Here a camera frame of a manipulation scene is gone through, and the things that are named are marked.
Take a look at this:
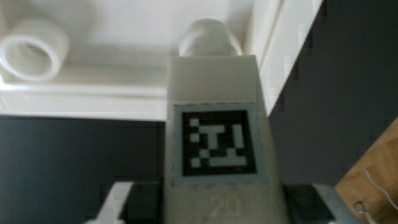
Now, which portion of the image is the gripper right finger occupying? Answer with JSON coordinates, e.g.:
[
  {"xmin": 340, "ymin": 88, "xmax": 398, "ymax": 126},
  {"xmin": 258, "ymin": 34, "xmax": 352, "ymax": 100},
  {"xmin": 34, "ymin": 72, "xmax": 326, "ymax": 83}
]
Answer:
[{"xmin": 283, "ymin": 183, "xmax": 359, "ymax": 224}]

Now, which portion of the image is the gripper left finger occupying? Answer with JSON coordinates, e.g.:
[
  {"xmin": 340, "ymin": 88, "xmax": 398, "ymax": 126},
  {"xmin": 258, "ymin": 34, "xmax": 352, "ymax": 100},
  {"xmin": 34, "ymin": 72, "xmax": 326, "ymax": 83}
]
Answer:
[{"xmin": 88, "ymin": 181, "xmax": 160, "ymax": 224}]

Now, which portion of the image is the white leg with tag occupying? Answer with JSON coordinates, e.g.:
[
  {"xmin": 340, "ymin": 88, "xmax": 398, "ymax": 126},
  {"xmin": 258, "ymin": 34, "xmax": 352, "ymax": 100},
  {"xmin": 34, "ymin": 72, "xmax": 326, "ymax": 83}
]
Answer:
[{"xmin": 164, "ymin": 19, "xmax": 288, "ymax": 224}]

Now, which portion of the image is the white square tabletop part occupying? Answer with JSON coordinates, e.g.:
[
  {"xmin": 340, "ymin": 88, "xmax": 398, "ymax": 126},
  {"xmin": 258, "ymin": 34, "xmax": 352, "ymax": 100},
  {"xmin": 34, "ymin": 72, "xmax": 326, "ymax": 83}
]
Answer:
[{"xmin": 0, "ymin": 0, "xmax": 326, "ymax": 121}]

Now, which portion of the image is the wooden board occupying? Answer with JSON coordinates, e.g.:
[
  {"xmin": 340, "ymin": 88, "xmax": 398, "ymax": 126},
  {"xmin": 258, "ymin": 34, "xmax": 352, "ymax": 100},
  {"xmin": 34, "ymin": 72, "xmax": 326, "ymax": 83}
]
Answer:
[{"xmin": 335, "ymin": 118, "xmax": 398, "ymax": 224}]

